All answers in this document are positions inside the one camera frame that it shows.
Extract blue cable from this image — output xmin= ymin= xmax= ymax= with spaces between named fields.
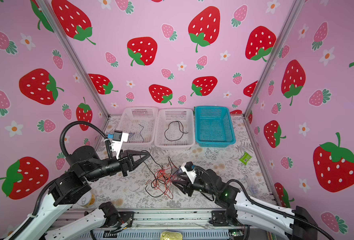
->
xmin=128 ymin=123 xmax=145 ymax=143

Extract floral table cloth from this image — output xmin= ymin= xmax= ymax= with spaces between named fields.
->
xmin=74 ymin=115 xmax=275 ymax=210

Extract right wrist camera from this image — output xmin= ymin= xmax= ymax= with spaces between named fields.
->
xmin=181 ymin=162 xmax=197 ymax=184

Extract green candy wrapper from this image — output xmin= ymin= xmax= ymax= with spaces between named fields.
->
xmin=239 ymin=152 xmax=252 ymax=166

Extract black cable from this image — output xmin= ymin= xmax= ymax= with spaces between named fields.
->
xmin=164 ymin=120 xmax=189 ymax=142

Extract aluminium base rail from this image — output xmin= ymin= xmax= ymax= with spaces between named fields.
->
xmin=62 ymin=208 xmax=298 ymax=240

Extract teal plastic basket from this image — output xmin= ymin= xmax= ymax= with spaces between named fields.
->
xmin=195 ymin=106 xmax=236 ymax=148

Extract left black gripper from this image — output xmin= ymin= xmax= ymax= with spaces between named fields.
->
xmin=83 ymin=150 xmax=147 ymax=185

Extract white plastic basket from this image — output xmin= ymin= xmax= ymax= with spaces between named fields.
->
xmin=116 ymin=107 xmax=159 ymax=150
xmin=154 ymin=109 xmax=196 ymax=150

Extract clear plastic tube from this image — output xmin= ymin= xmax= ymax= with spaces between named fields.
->
xmin=245 ymin=175 xmax=259 ymax=196

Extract red cables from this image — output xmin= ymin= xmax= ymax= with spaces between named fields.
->
xmin=146 ymin=163 xmax=181 ymax=200

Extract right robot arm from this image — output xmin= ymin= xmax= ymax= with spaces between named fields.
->
xmin=173 ymin=166 xmax=332 ymax=240

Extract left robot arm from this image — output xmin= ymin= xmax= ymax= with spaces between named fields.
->
xmin=7 ymin=121 xmax=151 ymax=240

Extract left white plastic basket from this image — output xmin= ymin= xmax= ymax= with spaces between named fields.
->
xmin=116 ymin=107 xmax=159 ymax=150

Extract middle white plastic basket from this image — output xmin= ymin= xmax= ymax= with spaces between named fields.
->
xmin=154 ymin=109 xmax=196 ymax=150

